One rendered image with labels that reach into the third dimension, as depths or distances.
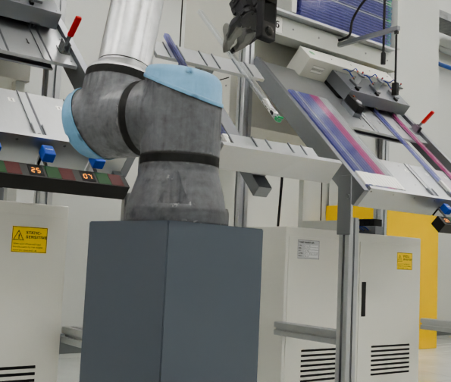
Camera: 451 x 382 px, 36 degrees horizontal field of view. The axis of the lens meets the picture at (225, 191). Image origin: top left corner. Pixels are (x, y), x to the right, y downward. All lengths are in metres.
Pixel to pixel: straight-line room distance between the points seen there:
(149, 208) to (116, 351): 0.20
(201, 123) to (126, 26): 0.24
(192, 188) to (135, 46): 0.28
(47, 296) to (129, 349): 0.86
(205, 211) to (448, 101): 5.08
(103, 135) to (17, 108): 0.50
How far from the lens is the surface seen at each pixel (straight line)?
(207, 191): 0.96
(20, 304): 1.76
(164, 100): 0.98
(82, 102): 1.09
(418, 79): 4.76
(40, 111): 1.56
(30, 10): 1.90
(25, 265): 1.76
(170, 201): 0.95
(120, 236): 0.96
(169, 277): 0.89
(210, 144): 0.98
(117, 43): 1.12
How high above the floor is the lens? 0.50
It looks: 6 degrees up
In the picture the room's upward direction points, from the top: 3 degrees clockwise
